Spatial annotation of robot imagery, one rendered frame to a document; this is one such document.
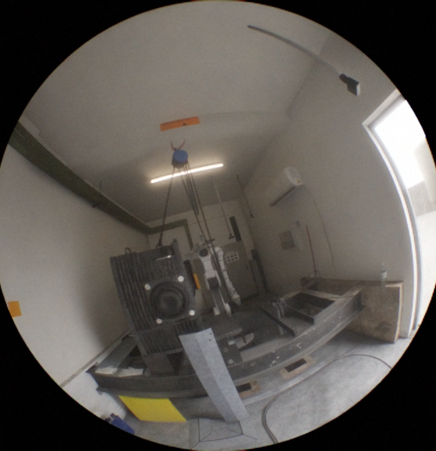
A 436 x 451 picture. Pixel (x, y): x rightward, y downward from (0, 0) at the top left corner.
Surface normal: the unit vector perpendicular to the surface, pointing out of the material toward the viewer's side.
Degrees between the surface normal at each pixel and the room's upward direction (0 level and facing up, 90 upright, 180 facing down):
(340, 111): 90
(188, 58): 180
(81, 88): 180
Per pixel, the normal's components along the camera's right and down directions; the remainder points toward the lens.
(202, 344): 0.30, -0.27
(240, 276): 0.09, -0.22
